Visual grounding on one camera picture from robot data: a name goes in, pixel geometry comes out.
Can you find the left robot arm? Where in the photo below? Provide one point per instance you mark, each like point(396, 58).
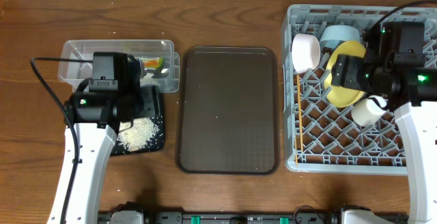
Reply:
point(93, 116)

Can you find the black waste tray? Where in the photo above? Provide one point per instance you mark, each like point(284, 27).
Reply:
point(153, 109)

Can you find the dark brown serving tray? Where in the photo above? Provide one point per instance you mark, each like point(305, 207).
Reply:
point(228, 121)

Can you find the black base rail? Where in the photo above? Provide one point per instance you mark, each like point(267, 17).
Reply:
point(133, 213)

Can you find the white cup green inside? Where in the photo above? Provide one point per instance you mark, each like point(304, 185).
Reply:
point(369, 110)

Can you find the light blue bowl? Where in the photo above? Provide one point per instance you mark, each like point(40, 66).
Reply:
point(334, 35)

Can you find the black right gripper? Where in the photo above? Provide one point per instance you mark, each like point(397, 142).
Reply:
point(347, 67)

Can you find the yellow round plate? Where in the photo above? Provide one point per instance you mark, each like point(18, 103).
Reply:
point(339, 96)

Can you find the clear plastic bin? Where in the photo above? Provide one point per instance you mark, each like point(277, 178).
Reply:
point(168, 75)

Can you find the pale pink bowl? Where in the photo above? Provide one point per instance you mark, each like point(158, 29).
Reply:
point(305, 52)

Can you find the pile of white rice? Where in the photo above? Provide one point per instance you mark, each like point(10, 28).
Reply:
point(137, 135)

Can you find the green snack wrapper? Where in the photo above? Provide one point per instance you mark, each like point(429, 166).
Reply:
point(152, 63)

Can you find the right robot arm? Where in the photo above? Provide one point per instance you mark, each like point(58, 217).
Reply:
point(394, 66)

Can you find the grey plastic dishwasher rack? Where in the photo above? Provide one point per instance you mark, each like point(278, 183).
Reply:
point(333, 142)

